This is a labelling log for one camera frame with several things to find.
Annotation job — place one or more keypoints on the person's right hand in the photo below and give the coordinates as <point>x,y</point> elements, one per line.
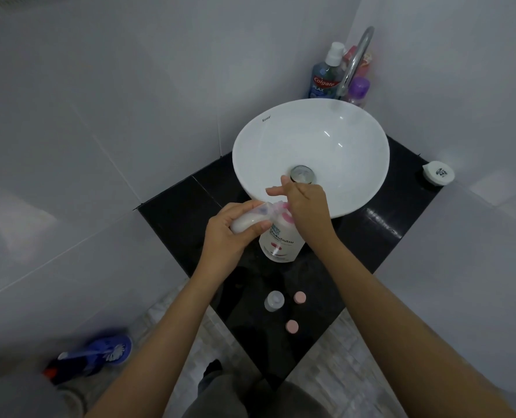
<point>310,213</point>

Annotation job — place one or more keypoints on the person's left hand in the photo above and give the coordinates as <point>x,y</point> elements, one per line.
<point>218,243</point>

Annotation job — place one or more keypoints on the person's right fingers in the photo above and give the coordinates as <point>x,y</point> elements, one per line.
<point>284,190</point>

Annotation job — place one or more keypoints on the person's left thumb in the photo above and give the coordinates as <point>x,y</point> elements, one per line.
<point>256,230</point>

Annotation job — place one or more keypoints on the small white squeeze bottle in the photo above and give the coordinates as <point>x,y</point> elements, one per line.
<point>248,220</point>

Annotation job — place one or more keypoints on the white pump bottle pink top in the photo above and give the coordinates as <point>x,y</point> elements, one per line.
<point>280,248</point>

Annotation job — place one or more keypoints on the person's left forearm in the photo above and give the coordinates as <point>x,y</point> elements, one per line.
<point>162,343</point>

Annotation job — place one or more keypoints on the person's right forearm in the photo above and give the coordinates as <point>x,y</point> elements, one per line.
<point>397,335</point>

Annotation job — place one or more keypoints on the chrome sink drain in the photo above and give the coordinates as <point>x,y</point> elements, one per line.
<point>303,173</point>

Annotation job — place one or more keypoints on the white round wash basin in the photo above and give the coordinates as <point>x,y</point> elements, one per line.
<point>306,130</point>

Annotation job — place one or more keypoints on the small clear travel bottle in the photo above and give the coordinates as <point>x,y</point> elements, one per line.
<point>274,301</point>

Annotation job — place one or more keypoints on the pink round bottle cap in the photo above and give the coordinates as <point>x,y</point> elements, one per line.
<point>292,326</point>
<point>300,297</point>

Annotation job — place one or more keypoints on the blue mouthwash bottle white cap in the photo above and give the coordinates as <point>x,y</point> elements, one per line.
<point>323,82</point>

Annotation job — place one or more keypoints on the clear bottle purple cap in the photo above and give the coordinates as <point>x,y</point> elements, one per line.
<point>359,89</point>

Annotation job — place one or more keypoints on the chrome curved faucet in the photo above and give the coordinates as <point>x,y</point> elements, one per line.
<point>354,65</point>

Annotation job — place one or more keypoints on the person's black shoe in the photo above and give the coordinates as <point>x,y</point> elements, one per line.
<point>212,370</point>

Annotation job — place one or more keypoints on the red toothpaste package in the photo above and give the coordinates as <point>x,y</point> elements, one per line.
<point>348,54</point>

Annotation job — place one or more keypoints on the white round lidded container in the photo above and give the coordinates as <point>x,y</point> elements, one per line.
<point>439,173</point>

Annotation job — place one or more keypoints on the person's grey trousers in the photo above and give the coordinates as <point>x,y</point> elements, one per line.
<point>240,398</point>

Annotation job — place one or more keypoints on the blue toilet brush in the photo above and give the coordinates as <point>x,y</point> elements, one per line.
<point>105,348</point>

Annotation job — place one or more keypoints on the dark bottle orange cap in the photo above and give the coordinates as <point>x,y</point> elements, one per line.
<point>53,374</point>

